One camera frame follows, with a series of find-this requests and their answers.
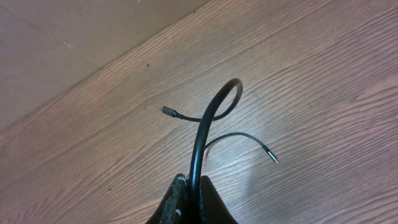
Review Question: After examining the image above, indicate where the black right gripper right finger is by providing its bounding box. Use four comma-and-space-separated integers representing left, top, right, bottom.
200, 175, 238, 224

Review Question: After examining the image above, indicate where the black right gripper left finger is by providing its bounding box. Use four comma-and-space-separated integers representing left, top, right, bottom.
146, 174, 188, 224

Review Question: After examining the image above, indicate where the black cable bundle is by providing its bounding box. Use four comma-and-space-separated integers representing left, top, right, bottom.
160, 77, 280, 224

